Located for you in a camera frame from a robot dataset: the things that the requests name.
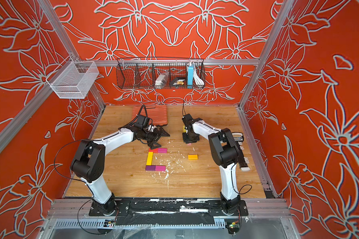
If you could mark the small red block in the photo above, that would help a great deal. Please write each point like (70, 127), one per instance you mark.
(154, 150)

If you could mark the orange long block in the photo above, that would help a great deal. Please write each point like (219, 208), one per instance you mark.
(192, 157)

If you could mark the magenta long block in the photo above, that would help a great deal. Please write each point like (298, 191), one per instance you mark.
(160, 168)

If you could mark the purple small block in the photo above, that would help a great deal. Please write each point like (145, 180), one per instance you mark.
(150, 168)

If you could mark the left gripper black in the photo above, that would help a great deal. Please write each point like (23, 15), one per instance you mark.
(157, 136)

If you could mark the black remote-like tool strip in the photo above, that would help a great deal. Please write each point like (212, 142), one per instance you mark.
(242, 162)

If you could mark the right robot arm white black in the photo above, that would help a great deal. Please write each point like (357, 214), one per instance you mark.
(225, 153)

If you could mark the orange plastic tool case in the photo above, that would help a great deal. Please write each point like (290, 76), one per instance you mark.
(157, 113)

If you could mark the black wire wall basket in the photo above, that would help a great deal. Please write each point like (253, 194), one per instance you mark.
(160, 73)

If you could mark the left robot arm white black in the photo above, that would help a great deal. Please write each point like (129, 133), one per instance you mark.
(88, 163)

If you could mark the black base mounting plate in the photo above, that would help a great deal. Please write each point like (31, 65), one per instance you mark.
(169, 211)

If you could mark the grey packet in basket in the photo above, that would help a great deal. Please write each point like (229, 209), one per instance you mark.
(162, 80)

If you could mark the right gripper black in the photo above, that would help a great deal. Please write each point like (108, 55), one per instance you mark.
(186, 141)

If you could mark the small magenta block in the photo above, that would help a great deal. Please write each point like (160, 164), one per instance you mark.
(162, 150)

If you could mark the black item in basket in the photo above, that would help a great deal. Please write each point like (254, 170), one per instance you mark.
(178, 81)

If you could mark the clear plastic wall bin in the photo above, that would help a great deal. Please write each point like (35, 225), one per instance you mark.
(74, 79)

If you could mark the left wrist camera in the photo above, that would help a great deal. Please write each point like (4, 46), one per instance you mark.
(142, 121)

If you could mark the long yellow block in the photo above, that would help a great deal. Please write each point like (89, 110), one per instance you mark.
(149, 158)

